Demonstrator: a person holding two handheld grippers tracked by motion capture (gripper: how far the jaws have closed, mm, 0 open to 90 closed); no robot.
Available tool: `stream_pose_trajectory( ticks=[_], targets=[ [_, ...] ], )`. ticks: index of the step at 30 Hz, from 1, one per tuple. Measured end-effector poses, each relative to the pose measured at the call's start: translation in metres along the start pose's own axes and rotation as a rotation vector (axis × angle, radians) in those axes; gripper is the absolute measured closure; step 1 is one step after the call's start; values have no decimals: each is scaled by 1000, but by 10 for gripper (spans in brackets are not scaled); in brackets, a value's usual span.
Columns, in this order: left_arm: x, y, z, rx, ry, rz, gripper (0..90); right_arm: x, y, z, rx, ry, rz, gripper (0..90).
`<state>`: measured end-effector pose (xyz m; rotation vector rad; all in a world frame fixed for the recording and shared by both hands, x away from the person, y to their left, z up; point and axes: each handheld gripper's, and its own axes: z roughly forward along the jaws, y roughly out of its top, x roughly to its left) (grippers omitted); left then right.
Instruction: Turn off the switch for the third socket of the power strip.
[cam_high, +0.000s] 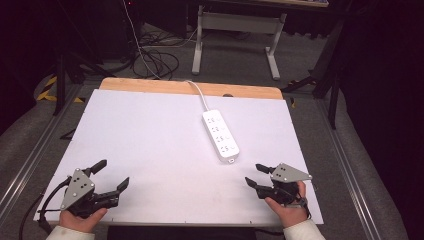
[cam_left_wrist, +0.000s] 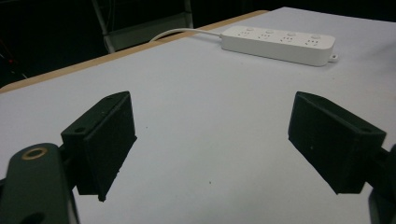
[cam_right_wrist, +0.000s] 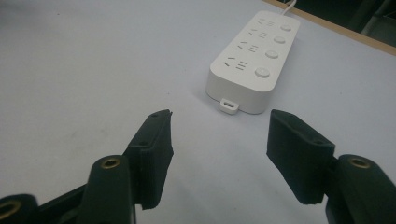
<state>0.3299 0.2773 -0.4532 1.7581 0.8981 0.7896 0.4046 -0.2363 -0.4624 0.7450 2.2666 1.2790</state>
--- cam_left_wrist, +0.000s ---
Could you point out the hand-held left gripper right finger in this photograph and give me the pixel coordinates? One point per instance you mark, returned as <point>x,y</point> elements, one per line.
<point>330,140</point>

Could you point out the white power strip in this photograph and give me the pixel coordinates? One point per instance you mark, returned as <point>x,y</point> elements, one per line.
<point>280,45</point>

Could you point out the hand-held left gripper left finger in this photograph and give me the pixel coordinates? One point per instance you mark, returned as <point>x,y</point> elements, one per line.
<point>102,146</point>

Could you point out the metal stand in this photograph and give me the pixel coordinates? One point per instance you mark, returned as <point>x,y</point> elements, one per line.
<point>146,28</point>

